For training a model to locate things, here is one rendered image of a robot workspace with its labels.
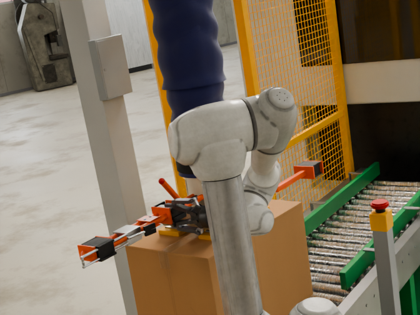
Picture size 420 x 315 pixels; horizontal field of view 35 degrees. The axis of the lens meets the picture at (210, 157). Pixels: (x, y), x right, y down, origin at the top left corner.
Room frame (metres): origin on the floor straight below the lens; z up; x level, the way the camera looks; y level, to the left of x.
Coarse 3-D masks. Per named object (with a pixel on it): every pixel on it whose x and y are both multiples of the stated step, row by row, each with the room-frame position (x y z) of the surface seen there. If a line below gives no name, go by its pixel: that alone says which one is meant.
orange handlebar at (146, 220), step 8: (296, 176) 2.42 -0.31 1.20; (280, 184) 2.33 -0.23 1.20; (288, 184) 2.37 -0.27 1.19; (200, 200) 2.34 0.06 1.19; (144, 216) 2.18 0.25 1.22; (152, 216) 2.17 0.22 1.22; (160, 216) 2.17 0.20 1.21; (136, 224) 2.13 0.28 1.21; (144, 224) 2.11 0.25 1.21; (160, 224) 2.16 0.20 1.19; (120, 240) 2.01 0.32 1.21; (88, 256) 1.92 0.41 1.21
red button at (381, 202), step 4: (376, 200) 2.45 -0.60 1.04; (380, 200) 2.44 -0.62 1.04; (384, 200) 2.43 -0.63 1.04; (372, 204) 2.42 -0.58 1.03; (376, 204) 2.40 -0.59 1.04; (380, 204) 2.40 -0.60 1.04; (384, 204) 2.40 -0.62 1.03; (388, 204) 2.41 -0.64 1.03; (376, 208) 2.40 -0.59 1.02; (380, 208) 2.39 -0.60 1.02; (384, 208) 2.40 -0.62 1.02; (380, 212) 2.41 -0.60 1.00
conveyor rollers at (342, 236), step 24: (360, 192) 4.00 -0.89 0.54; (384, 192) 3.91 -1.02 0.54; (408, 192) 3.83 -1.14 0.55; (336, 216) 3.63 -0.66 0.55; (360, 216) 3.62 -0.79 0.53; (312, 240) 3.34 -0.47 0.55; (336, 240) 3.33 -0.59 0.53; (360, 240) 3.25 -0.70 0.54; (312, 264) 3.04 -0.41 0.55; (336, 264) 3.04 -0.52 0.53; (312, 288) 2.82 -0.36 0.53; (336, 288) 2.76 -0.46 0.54
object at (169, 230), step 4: (184, 224) 2.39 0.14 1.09; (164, 228) 2.40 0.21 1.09; (168, 228) 2.39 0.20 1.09; (172, 228) 2.38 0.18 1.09; (176, 228) 2.37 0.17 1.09; (160, 232) 2.39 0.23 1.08; (164, 232) 2.37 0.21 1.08; (168, 232) 2.36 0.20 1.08; (172, 232) 2.35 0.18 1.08; (176, 232) 2.34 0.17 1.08; (180, 232) 2.34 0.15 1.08; (184, 232) 2.36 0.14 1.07
